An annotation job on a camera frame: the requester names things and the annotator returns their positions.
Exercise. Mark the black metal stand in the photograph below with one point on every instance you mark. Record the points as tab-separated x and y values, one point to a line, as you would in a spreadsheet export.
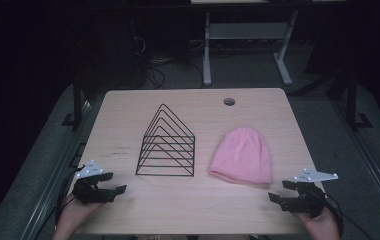
353	100
77	100

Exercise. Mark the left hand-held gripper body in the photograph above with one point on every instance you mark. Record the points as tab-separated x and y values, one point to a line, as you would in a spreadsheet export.
88	191

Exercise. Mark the person's right hand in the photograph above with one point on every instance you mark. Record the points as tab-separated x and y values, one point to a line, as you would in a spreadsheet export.
323	226

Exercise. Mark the pink knit beanie hat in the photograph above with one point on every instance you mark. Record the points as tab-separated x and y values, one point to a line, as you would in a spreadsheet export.
243	156

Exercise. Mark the person's left hand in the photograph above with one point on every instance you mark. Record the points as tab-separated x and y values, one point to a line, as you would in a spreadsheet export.
73	213

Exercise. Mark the aluminium frame rail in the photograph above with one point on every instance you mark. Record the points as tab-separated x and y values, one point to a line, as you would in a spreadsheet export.
371	166
53	186

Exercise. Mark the white metal desk frame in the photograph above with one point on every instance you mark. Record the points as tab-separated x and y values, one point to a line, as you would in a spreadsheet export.
248	31

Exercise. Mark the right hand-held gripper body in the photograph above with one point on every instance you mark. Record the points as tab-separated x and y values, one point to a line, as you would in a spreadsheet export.
309	200

